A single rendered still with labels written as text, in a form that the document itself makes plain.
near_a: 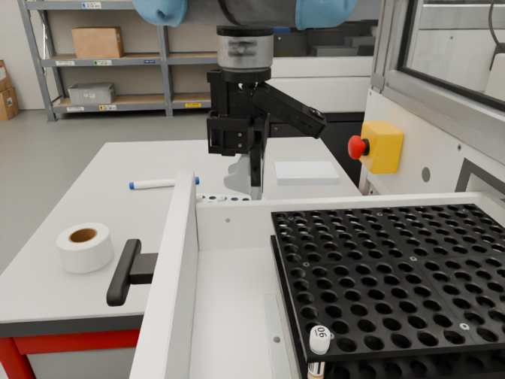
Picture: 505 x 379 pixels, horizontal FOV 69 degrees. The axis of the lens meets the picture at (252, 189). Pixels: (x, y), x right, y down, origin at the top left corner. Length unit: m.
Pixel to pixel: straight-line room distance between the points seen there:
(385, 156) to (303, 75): 0.51
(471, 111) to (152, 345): 0.41
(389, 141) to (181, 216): 0.40
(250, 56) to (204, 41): 3.93
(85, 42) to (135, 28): 0.61
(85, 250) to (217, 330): 0.26
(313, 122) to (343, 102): 0.61
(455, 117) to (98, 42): 3.78
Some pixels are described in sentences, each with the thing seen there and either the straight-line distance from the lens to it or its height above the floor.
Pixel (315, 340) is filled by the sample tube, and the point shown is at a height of 0.91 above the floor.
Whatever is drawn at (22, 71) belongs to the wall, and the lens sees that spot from 4.84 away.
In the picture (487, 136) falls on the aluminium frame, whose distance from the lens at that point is 0.48.
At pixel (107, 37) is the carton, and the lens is 4.08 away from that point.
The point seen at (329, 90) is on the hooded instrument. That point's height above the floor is 0.87.
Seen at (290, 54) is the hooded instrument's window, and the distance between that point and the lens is 1.09.
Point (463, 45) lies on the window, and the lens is 0.56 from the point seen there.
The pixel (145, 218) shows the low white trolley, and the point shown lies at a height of 0.76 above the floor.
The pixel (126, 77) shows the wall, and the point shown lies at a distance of 4.54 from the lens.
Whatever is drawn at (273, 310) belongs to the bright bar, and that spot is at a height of 0.85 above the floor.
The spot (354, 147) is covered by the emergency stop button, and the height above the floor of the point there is 0.88.
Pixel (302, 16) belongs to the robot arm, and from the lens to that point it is 0.33.
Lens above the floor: 1.10
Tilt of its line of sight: 27 degrees down
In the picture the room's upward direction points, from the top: straight up
